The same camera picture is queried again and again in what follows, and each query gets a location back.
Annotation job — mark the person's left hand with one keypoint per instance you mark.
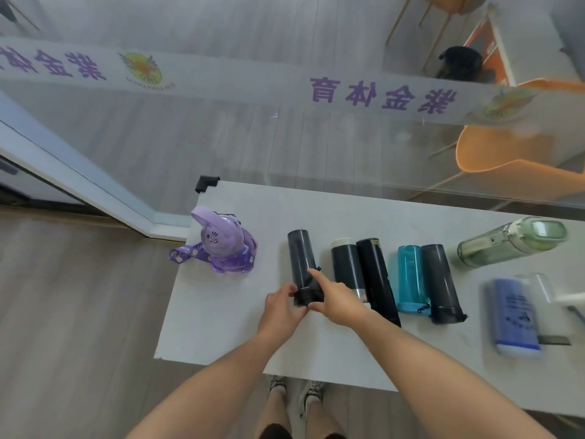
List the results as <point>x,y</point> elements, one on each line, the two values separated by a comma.
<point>276,313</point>

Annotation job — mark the person's right hand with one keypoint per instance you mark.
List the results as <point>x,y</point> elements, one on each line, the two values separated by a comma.
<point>340,304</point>

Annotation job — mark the person's right thumb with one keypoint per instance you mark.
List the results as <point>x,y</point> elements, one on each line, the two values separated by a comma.
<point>316,306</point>

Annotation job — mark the person's left thumb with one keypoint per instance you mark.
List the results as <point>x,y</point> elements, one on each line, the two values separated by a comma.
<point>284,291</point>

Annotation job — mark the dark grey translucent water bottle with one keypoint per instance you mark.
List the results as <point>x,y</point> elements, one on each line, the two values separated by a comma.
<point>301,258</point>

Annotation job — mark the person's right forearm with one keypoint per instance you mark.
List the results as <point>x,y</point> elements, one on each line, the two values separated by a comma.
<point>434,384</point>

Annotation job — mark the person's left forearm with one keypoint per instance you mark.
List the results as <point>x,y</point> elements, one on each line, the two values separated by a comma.
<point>215,388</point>

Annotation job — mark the dark bottle with white cap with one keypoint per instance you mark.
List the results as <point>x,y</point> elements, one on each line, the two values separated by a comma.
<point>347,267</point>

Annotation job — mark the tall black water bottle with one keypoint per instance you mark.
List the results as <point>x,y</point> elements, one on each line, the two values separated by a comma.
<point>378,283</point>

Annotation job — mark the purple cartoon kids water bottle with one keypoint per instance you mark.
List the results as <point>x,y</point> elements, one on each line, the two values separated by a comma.
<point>226,246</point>

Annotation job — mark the person's right shoe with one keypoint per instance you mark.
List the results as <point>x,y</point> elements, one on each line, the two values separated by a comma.
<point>313,393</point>

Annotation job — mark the person's shoe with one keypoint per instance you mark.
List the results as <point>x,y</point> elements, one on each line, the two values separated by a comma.
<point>277,386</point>
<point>313,393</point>

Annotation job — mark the person's left shoe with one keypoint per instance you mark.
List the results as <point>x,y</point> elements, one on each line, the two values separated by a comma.
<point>277,386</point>

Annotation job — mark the teal translucent water bottle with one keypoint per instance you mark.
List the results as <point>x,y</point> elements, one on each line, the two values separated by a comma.
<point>411,278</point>

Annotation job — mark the person's right leg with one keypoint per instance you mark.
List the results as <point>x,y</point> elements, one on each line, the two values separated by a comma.
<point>322,422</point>

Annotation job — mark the person's leg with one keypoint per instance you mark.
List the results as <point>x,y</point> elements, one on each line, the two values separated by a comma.
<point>273,418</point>
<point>322,422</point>

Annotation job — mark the person's left leg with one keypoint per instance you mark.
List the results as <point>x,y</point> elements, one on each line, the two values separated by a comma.
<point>273,418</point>

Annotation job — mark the grey bottle with black lid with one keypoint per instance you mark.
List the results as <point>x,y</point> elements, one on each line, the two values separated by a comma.
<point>441,285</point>

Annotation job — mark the black table corner protector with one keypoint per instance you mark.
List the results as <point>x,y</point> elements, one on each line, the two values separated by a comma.
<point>205,183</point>

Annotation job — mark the blue bottle with clear lid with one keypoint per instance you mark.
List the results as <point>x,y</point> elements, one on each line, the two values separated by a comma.
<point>514,317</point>

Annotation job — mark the clear green water bottle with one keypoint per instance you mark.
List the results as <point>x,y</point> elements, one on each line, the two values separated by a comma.
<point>507,244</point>

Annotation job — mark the frosted glass sticker band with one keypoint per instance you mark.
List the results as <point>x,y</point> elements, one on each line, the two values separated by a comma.
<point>274,84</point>

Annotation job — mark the dark flat strip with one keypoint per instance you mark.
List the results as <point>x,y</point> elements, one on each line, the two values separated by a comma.
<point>554,340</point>

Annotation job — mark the orange plastic chair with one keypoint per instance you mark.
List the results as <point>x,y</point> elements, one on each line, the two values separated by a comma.
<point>512,148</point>
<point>450,3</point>

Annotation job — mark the white stick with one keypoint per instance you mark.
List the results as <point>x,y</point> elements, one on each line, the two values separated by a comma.
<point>571,298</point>

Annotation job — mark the black waste bin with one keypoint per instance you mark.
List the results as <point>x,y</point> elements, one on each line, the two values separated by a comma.
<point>461,63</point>

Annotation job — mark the orange and white poster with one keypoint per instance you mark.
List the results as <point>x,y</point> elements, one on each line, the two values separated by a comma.
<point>486,45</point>

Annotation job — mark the white table behind glass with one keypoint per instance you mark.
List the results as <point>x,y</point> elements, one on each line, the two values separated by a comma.
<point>530,38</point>

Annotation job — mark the white door frame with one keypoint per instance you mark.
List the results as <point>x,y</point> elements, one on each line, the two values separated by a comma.
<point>77,178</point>

